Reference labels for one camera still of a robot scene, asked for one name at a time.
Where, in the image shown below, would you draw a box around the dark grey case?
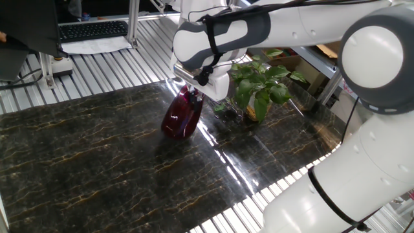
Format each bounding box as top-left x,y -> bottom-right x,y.
0,45 -> 30,82

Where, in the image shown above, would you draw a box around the dark red watering can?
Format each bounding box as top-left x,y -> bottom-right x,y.
160,84 -> 205,140

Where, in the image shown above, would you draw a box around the black marble pattern mat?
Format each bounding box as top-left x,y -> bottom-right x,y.
0,66 -> 347,233

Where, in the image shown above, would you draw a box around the thin black cable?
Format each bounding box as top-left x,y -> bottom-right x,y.
341,96 -> 360,143

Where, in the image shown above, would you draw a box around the aluminium upright post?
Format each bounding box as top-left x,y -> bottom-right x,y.
125,0 -> 140,49

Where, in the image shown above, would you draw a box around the black table cable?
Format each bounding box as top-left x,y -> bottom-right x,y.
0,67 -> 45,91

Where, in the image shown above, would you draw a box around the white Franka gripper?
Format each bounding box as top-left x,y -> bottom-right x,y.
173,71 -> 231,113

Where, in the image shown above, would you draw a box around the white emergency stop box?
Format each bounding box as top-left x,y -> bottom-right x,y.
50,56 -> 74,78

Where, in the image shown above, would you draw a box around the black strap band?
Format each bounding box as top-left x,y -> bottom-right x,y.
307,166 -> 373,232

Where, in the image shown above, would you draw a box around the green leafy plant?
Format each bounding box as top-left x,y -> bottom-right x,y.
230,48 -> 307,124

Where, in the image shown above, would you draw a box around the black monitor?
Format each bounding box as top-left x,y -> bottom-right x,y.
0,0 -> 69,59

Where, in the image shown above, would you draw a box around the white paper sheet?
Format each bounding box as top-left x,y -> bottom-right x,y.
61,35 -> 133,55

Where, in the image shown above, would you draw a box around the white stand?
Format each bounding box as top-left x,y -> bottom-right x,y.
179,0 -> 203,25

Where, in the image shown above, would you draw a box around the short aluminium bracket post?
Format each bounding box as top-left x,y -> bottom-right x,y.
38,51 -> 56,90

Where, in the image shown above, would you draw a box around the yellow plant pot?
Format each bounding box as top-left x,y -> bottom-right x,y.
245,96 -> 272,123

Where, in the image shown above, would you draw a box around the silver wrist camera blue caps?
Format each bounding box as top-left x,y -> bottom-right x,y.
173,63 -> 208,85

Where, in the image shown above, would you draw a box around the aluminium shelf frame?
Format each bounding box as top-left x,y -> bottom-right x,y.
290,45 -> 343,104

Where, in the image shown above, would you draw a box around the black keyboard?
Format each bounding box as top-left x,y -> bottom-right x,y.
58,20 -> 129,44

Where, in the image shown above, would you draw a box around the brown cardboard box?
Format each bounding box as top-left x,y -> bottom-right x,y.
248,47 -> 324,94

